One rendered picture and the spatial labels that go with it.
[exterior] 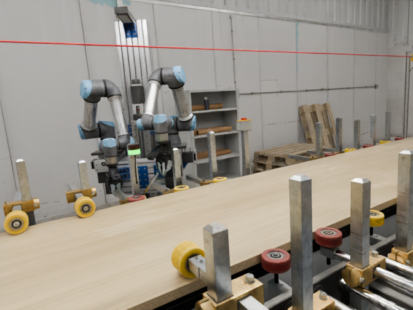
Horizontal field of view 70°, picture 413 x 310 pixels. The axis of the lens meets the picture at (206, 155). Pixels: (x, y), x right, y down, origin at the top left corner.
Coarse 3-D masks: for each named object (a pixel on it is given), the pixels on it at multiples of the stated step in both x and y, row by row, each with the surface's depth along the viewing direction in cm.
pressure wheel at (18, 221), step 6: (18, 210) 116; (6, 216) 114; (12, 216) 111; (18, 216) 112; (24, 216) 113; (6, 222) 111; (12, 222) 112; (18, 222) 113; (24, 222) 114; (6, 228) 111; (12, 228) 112; (18, 228) 113; (24, 228) 114
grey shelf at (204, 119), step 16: (192, 96) 469; (208, 96) 485; (224, 96) 492; (176, 112) 454; (192, 112) 423; (208, 112) 488; (224, 112) 499; (192, 144) 428; (224, 144) 513; (240, 144) 476; (208, 160) 446; (224, 160) 517; (240, 160) 480; (208, 176) 502; (224, 176) 496; (240, 176) 488
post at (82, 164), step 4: (80, 164) 142; (84, 164) 143; (80, 168) 142; (84, 168) 144; (80, 172) 143; (84, 172) 144; (80, 176) 143; (84, 176) 144; (80, 180) 146; (84, 180) 144; (84, 184) 144; (88, 184) 145; (84, 188) 144; (88, 188) 146
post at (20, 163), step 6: (18, 162) 129; (24, 162) 130; (18, 168) 129; (24, 168) 130; (18, 174) 130; (24, 174) 131; (18, 180) 130; (24, 180) 131; (24, 186) 131; (24, 192) 131; (24, 198) 132; (30, 198) 133; (30, 216) 134; (30, 222) 134
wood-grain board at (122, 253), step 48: (384, 144) 248; (192, 192) 151; (240, 192) 145; (288, 192) 140; (336, 192) 135; (384, 192) 130; (0, 240) 108; (48, 240) 105; (96, 240) 102; (144, 240) 99; (192, 240) 97; (240, 240) 94; (288, 240) 92; (0, 288) 77; (48, 288) 76; (96, 288) 74; (144, 288) 73; (192, 288) 74
